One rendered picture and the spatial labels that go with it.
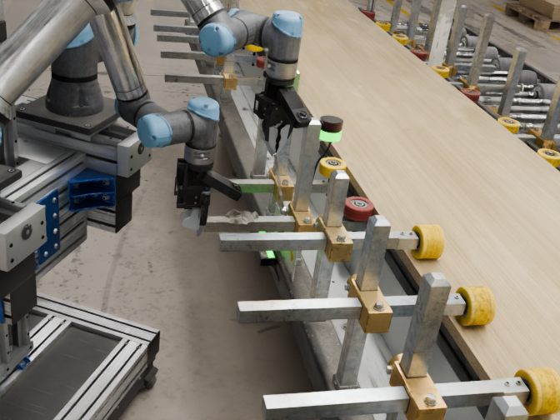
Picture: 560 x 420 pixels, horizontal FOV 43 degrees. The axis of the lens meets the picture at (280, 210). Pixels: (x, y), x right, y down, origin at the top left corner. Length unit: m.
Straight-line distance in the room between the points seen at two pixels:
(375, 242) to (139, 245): 2.07
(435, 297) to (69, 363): 1.46
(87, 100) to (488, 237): 1.09
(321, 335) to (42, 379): 0.95
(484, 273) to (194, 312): 1.49
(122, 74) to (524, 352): 1.04
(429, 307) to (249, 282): 2.01
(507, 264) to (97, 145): 1.07
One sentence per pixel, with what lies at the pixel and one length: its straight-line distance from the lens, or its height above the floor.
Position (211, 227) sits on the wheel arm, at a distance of 1.80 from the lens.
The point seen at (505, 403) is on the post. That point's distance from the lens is 0.98.
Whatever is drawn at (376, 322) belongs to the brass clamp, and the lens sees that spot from 1.38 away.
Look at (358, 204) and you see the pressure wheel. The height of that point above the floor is 0.91.
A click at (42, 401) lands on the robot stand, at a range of 2.24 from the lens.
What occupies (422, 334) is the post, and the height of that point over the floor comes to 1.06.
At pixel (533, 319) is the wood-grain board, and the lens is 1.61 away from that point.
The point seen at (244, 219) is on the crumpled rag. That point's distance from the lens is 1.80.
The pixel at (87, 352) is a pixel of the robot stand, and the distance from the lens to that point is 2.38.
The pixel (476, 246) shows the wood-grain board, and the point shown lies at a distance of 1.82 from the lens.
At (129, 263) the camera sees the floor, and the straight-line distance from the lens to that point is 3.18.
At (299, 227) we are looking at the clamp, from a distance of 1.81.
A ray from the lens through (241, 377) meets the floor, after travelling 2.62.
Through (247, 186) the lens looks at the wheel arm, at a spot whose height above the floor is 0.83.
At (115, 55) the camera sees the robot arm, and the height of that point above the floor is 1.27.
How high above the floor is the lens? 1.75
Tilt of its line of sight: 28 degrees down
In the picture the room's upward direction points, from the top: 8 degrees clockwise
